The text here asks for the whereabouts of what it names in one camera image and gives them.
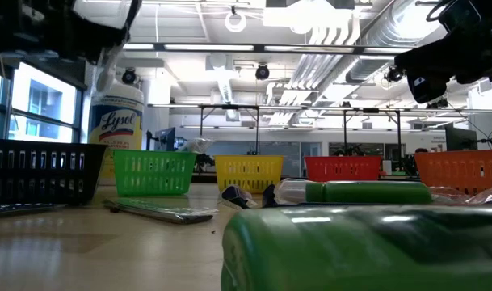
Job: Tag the black plastic basket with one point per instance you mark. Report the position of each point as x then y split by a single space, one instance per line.
39 144

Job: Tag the red plastic basket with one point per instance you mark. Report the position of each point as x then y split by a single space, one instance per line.
342 169

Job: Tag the yellow plastic basket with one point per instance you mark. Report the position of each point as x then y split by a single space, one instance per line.
249 158

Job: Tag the orange plastic basket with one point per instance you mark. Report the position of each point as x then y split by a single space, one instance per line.
455 169

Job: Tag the LED light bar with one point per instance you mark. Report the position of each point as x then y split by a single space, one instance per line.
259 48

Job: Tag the black workstation frame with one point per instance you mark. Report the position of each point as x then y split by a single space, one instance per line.
345 133
201 133

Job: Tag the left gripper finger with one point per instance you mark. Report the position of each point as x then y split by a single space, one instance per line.
92 44
133 16

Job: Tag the Lysol wipes canister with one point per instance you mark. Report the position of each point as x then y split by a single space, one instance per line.
116 121

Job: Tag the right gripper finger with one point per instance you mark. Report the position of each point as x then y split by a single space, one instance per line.
427 89
451 56

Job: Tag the red and blue toothbrush pack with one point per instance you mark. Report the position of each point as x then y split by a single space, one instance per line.
290 190

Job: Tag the window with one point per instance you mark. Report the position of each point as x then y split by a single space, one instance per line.
47 101

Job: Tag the black ceiling camera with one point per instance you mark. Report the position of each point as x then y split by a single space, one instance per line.
129 76
262 72

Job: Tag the green plastic basket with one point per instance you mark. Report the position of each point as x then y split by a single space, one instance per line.
152 190

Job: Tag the green travel shampoo bottle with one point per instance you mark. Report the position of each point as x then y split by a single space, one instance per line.
350 250
371 192

